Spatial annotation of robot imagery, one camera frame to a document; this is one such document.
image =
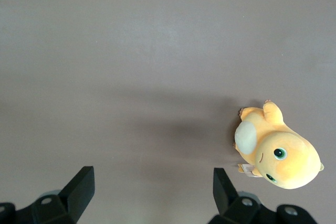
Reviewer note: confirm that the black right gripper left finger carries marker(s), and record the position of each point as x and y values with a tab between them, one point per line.
76	195

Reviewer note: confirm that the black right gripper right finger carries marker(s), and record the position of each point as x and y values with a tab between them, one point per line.
225	195

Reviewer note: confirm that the orange plush toy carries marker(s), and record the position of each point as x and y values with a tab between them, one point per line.
288	155

